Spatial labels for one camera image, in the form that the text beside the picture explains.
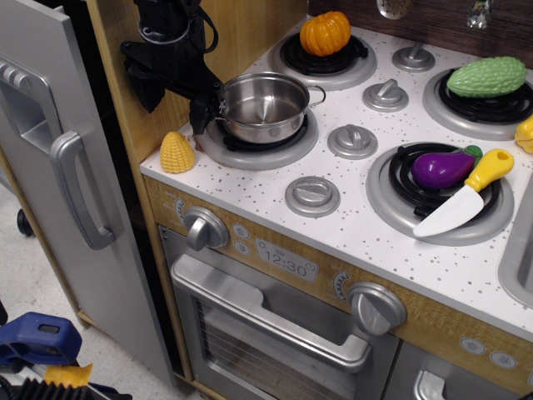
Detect black caster wheel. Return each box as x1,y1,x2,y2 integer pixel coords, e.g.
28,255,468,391
17,208,34,237

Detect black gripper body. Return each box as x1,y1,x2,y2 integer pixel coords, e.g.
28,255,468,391
120,27,222,100

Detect grey toy fridge door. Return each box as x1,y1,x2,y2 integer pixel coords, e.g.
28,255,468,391
1,1,175,385

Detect left oven dial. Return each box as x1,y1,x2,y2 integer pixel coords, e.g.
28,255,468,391
183,207,230,252

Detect yellow toy corn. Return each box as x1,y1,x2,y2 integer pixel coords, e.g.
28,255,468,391
160,132,196,173

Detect grey stovetop knob upper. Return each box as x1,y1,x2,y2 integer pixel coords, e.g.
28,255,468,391
362,79,409,113

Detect yellow toy pepper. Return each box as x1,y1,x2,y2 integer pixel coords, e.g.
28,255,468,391
515,116,533,154

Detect oven dial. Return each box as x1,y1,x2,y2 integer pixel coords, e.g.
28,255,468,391
183,207,230,252
348,282,407,336

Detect grey lower cabinet door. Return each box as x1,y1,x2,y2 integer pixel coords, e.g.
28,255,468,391
384,342,532,399

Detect hanging metal ladle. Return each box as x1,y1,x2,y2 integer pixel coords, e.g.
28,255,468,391
376,0,415,20

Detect orange toy pumpkin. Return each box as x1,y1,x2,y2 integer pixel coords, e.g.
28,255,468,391
299,11,351,57

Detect front right stove burner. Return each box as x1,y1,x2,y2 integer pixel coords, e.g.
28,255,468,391
366,142,515,246

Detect front left stove burner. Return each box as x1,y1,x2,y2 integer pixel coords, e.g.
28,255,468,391
195,112,319,171

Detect grey toy sink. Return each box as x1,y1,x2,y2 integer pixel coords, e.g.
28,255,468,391
498,177,532,308

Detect small steel pan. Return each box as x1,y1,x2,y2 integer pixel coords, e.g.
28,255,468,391
216,72,326,144

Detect purple toy eggplant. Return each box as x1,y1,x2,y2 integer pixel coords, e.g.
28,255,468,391
411,145,483,189

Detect grey oven door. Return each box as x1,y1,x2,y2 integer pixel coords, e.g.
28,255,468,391
159,227,398,399

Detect grey stovetop knob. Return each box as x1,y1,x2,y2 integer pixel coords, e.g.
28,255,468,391
327,124,378,160
285,176,341,218
362,79,409,113
392,42,436,73

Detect yellow handled toy knife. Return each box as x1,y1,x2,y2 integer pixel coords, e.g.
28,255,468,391
412,148,515,238

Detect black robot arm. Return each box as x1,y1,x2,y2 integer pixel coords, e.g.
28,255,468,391
120,1,223,135

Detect stove burner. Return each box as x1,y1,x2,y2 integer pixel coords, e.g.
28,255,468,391
269,34,377,92
366,142,515,246
195,112,319,171
422,68,532,141

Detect green toy bitter gourd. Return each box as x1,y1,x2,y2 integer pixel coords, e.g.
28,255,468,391
446,57,527,98

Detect grey stovetop knob back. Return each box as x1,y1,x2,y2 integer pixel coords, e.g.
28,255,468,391
392,42,436,73

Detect grey fridge door handle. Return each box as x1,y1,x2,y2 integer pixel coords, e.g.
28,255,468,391
49,130,120,251

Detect grey stovetop knob front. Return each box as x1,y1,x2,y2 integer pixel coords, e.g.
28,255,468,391
285,176,341,218

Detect hanging metal utensil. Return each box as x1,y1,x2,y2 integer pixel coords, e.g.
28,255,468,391
466,0,492,30

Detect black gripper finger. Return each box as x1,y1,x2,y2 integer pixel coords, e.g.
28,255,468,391
126,62,166,113
189,96,220,135

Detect right oven dial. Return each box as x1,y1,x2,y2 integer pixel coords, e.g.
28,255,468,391
348,282,407,336

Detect back right stove burner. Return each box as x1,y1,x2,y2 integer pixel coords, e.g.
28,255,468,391
422,68,532,141

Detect grey stovetop knob middle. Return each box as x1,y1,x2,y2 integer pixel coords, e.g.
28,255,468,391
327,124,378,160

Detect back left stove burner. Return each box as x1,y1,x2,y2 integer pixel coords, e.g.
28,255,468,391
269,34,377,92

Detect yellow tape piece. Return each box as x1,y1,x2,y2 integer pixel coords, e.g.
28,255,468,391
43,364,93,388

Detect blue clamp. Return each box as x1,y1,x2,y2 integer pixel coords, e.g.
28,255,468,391
1,312,82,366

